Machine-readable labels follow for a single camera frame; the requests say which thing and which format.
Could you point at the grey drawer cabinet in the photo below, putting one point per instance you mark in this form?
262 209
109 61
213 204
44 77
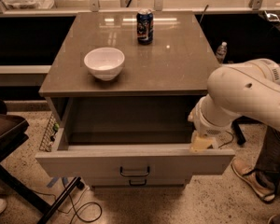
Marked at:
176 63

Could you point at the black chair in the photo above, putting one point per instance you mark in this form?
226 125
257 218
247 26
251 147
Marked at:
23 166

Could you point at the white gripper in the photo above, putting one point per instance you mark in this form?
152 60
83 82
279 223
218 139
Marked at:
206 124

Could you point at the white ceramic bowl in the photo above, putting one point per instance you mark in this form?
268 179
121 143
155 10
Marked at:
104 63

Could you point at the blue soda can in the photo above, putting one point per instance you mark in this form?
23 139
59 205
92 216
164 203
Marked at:
144 26

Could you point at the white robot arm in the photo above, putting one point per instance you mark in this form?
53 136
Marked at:
250 89

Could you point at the black metal leg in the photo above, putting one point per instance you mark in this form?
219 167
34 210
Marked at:
238 133

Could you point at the grey top drawer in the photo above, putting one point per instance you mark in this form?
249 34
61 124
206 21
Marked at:
128 138

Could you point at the tan sneaker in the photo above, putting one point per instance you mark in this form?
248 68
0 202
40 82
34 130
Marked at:
249 175

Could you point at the person leg dark trousers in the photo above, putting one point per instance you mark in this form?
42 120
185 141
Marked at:
268 163

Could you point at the wire mesh basket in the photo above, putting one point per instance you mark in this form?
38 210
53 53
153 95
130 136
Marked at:
49 136

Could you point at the grey drawer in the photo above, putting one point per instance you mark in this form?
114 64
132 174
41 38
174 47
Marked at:
134 182
128 138

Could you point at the clear plastic water bottle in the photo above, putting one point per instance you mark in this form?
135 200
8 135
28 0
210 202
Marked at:
221 52

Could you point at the grey bottom drawer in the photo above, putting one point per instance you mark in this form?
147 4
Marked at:
134 182

